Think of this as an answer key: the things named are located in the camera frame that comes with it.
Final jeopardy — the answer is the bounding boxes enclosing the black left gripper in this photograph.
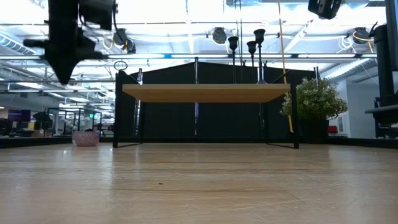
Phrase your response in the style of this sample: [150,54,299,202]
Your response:
[23,0,116,85]

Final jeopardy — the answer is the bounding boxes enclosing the pink patterned bowl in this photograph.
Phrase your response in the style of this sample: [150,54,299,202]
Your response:
[72,130,101,147]

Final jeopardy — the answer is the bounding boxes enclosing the purple display screen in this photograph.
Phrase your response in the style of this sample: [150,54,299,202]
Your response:
[7,109,32,123]

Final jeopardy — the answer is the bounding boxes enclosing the thin metal pole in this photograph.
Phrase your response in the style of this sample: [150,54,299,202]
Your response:
[136,67,144,137]
[193,56,200,137]

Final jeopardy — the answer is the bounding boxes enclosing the green potted plant white flowers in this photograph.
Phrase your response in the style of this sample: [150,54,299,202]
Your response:
[279,77,349,144]

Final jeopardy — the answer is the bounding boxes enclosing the black backdrop panel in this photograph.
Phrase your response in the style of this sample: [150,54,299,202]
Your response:
[117,61,317,140]

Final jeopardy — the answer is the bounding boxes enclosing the black ceiling cord reel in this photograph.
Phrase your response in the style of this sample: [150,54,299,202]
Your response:
[111,27,137,55]
[211,26,228,45]
[352,26,374,45]

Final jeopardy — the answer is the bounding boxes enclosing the metal ring hook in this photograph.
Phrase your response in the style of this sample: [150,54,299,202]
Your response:
[113,60,129,72]

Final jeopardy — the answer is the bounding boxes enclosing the hanging yellow cable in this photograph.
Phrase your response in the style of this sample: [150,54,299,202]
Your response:
[277,0,295,134]

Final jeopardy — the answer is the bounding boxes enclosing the black metal table frame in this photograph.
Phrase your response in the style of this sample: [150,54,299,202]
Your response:
[0,136,398,149]

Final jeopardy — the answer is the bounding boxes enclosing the wooden shelf black metal frame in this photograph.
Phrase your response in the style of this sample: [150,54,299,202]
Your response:
[112,70,300,149]

